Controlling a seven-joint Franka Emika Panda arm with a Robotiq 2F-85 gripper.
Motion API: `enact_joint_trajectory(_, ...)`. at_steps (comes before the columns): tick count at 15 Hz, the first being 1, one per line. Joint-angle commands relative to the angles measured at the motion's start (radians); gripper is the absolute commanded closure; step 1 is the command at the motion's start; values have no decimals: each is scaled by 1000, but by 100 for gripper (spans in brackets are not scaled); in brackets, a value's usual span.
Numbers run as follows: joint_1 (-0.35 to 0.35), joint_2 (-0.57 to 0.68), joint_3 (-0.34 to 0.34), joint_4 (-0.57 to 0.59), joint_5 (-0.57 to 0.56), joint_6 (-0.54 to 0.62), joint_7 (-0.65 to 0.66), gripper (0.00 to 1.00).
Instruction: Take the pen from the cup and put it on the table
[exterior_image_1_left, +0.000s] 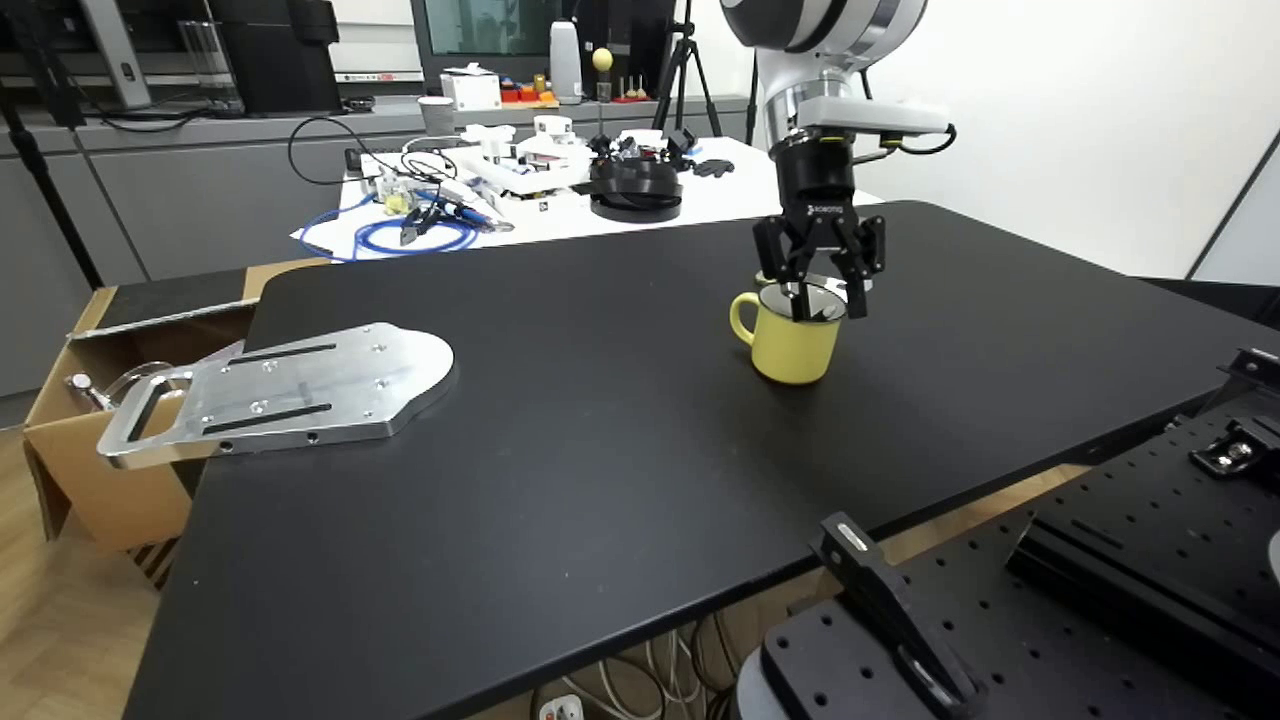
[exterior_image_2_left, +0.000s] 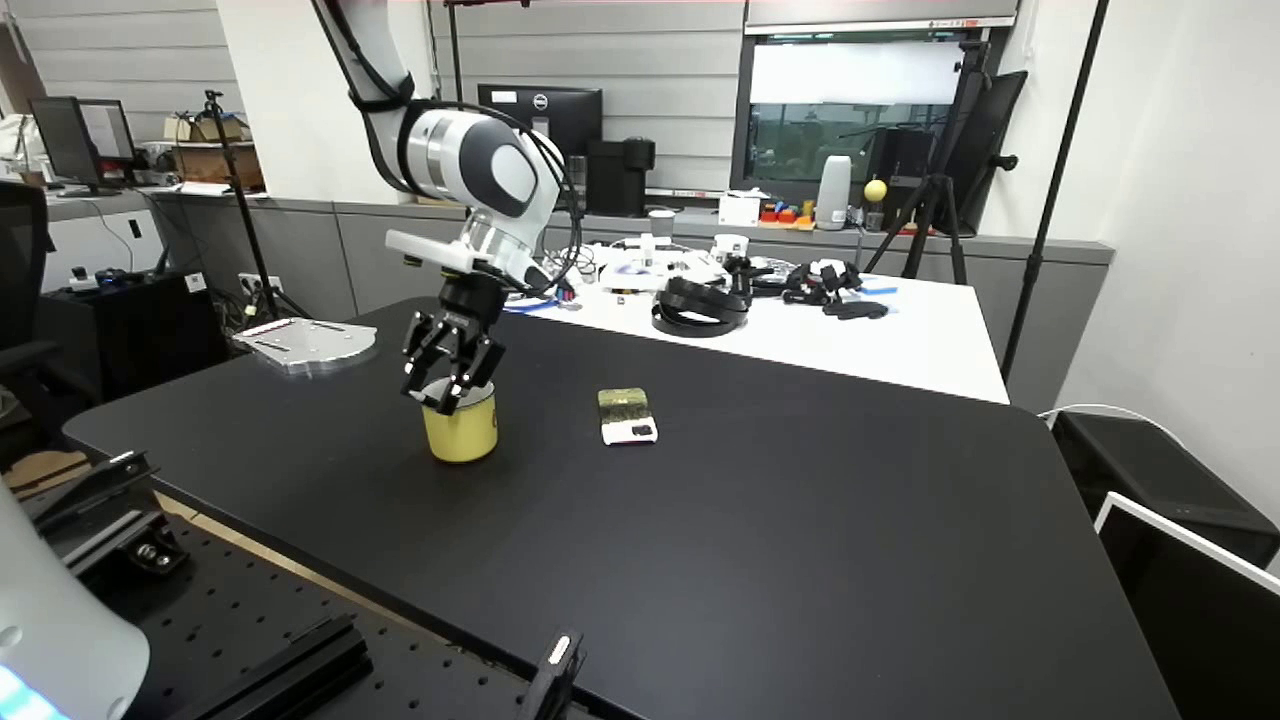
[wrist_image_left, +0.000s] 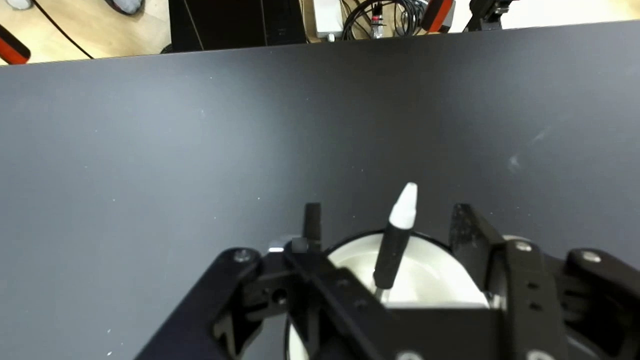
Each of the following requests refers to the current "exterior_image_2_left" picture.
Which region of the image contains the white framed dark panel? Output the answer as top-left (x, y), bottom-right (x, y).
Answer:
top-left (1090, 489), bottom-right (1280, 720)

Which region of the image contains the yellow mug with white inside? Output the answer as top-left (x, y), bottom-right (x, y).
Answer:
top-left (420, 375), bottom-right (502, 467)

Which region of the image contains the black office chair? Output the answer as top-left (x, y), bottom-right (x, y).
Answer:
top-left (0, 175), bottom-right (63, 453)

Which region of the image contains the black perforated optical breadboard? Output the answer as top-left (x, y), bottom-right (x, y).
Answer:
top-left (125, 512), bottom-right (613, 720)

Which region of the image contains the white electronics device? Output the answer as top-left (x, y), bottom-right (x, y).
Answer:
top-left (573, 230), bottom-right (694, 295)

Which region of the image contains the black computer tower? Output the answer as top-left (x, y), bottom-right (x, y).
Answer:
top-left (580, 132), bottom-right (661, 221)

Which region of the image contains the black metal bracket mount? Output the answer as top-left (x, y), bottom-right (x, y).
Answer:
top-left (21, 447), bottom-right (193, 581)

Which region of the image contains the black computer monitor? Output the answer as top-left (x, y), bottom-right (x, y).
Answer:
top-left (477, 79), bottom-right (609, 160)

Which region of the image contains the flat silver metal plate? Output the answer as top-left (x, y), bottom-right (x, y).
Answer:
top-left (233, 312), bottom-right (382, 371)

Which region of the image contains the small white box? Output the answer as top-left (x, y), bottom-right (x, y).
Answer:
top-left (716, 186), bottom-right (769, 226)

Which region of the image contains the small monitor with white screen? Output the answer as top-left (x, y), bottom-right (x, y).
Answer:
top-left (29, 90), bottom-right (139, 192)

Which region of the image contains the black camera tripod with panel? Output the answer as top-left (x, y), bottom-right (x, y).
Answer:
top-left (860, 34), bottom-right (1032, 287)

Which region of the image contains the wall window screen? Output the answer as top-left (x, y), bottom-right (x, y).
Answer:
top-left (736, 29), bottom-right (1023, 211)

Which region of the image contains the thin black pole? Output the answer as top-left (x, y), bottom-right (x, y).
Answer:
top-left (994, 0), bottom-right (1115, 378)

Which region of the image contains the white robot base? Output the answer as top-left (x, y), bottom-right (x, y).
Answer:
top-left (0, 479), bottom-right (157, 720)

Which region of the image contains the black rail on breadboard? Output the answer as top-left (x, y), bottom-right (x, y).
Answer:
top-left (193, 616), bottom-right (377, 720)

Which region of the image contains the black headset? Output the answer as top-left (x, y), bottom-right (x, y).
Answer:
top-left (649, 270), bottom-right (754, 339)

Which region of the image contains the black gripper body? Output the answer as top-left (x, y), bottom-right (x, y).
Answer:
top-left (433, 268), bottom-right (514, 351)

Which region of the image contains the black gadget pile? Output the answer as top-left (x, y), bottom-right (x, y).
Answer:
top-left (776, 257), bottom-right (893, 325)

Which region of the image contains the black box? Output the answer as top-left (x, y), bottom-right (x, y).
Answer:
top-left (1047, 407), bottom-right (1280, 568)

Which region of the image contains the white cylindrical bottle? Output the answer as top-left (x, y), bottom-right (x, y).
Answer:
top-left (812, 150), bottom-right (857, 230)

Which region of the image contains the thin black tripod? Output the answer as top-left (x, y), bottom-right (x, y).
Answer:
top-left (195, 88), bottom-right (313, 326)

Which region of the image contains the white table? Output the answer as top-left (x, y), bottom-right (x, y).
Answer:
top-left (510, 245), bottom-right (1014, 407)

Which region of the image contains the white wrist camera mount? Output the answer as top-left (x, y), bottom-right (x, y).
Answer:
top-left (380, 224), bottom-right (551, 299)

